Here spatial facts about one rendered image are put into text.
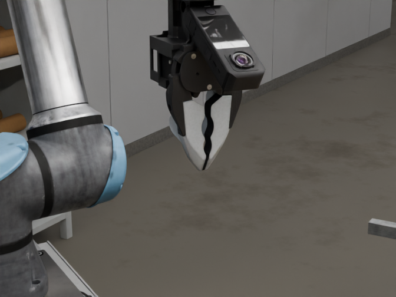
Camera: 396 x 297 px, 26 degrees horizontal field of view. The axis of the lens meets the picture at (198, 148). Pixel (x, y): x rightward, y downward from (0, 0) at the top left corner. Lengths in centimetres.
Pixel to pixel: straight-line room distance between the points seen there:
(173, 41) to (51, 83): 35
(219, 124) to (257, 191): 356
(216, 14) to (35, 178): 42
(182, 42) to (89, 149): 35
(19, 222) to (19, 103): 279
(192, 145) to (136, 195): 353
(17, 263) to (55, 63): 29
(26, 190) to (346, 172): 377
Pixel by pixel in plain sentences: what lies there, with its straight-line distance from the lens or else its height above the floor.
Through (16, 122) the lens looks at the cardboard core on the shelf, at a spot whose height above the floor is 57.
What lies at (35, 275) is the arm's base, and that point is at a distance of 129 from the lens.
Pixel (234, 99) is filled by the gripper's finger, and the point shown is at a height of 139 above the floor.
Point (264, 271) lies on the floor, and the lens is 368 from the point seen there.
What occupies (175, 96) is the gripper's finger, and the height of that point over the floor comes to 140.
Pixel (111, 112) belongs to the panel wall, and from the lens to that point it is 487.
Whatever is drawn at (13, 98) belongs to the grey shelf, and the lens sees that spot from 403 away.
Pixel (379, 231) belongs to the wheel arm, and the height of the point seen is 81.
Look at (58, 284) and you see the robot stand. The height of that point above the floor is 104.
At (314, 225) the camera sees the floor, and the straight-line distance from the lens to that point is 416.
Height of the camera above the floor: 164
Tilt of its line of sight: 18 degrees down
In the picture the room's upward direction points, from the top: straight up
